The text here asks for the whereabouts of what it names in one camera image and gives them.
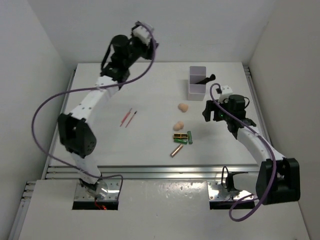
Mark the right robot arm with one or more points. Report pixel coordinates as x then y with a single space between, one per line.
278 179

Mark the red thin liner brush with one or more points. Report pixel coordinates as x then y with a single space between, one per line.
131 118

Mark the upper beige makeup sponge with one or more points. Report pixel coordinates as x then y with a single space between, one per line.
183 107

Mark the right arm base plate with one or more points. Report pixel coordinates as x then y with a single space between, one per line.
217 193

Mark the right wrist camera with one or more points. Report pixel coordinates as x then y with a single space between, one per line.
224 92

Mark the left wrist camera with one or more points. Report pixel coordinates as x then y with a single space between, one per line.
140 30

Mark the green tube lying flat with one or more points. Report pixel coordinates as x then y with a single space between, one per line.
180 141

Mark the green tube upright side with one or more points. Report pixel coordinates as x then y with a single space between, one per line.
190 139

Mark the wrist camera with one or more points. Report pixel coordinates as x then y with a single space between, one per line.
140 30
224 92

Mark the black gold lipstick case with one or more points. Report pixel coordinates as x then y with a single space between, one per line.
180 136

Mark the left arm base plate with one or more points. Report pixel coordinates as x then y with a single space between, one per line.
107 191

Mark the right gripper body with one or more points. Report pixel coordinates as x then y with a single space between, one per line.
219 113

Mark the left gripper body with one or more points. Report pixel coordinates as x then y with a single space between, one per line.
138 49

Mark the beige makeup sponge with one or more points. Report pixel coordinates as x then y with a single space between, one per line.
178 126
183 107

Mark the rose gold lipstick tube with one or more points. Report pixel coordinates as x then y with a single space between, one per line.
176 150

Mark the lower beige makeup sponge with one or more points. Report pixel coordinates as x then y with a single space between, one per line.
178 126

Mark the pink makeup pencil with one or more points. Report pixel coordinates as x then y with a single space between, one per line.
125 117

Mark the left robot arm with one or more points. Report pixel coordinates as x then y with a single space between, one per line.
75 127

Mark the white divided organizer box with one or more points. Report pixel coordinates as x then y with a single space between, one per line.
196 91

